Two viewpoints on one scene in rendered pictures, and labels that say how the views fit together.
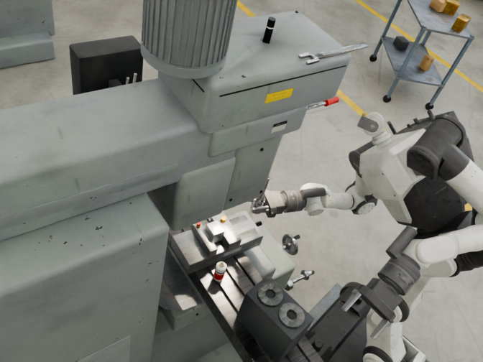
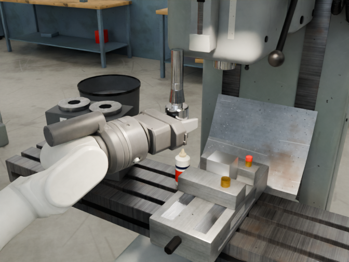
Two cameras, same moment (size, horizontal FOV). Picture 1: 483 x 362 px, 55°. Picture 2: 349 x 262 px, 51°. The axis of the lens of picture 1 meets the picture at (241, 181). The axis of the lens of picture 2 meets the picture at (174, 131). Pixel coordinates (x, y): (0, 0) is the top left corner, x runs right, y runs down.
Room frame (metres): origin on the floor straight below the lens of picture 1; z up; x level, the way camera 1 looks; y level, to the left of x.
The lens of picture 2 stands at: (1.85, -0.26, 1.50)
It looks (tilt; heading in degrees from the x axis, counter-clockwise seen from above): 25 degrees down; 165
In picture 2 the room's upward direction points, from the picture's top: straight up
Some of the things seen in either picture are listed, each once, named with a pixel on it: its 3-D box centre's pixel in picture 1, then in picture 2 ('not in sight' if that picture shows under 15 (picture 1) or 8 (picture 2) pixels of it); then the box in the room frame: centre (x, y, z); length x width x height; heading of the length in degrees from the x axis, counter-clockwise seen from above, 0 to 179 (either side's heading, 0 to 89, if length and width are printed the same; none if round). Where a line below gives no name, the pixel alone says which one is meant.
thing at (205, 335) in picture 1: (200, 305); not in sight; (1.14, 0.02, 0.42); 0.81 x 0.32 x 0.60; 136
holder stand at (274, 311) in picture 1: (274, 317); (92, 136); (0.84, -0.25, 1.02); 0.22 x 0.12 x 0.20; 56
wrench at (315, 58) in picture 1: (336, 52); not in sight; (1.16, -0.15, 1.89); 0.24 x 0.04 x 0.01; 137
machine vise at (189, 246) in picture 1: (218, 238); (215, 193); (1.15, 0.02, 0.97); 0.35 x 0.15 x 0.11; 133
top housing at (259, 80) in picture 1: (255, 66); not in sight; (1.11, 0.05, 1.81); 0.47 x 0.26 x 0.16; 136
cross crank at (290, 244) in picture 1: (284, 247); not in sight; (1.48, -0.31, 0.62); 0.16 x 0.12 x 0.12; 136
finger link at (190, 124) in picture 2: not in sight; (187, 127); (1.22, -0.07, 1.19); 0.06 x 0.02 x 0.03; 118
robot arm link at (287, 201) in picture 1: (279, 202); (141, 136); (1.23, -0.16, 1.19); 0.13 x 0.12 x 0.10; 28
